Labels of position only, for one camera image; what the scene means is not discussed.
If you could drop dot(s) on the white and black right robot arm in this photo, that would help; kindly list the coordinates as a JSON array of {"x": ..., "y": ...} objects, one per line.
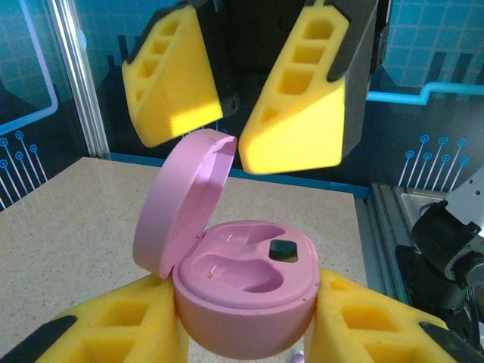
[{"x": 438, "y": 234}]

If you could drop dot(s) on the purple earbud charging case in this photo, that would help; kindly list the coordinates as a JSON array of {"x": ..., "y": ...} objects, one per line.
[{"x": 246, "y": 325}]

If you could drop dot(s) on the aluminium side rail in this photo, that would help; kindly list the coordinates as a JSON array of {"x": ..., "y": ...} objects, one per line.
[{"x": 389, "y": 211}]

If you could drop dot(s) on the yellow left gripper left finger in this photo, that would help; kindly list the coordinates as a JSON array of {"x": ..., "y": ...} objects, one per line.
[{"x": 159, "y": 302}]

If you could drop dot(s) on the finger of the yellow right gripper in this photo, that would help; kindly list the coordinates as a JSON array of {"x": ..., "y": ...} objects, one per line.
[
  {"x": 181, "y": 87},
  {"x": 302, "y": 132}
]

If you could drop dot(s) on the aluminium frame post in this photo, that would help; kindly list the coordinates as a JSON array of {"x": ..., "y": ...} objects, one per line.
[{"x": 81, "y": 94}]

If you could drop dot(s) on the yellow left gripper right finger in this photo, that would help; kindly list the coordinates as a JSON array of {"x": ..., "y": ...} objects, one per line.
[{"x": 332, "y": 302}]

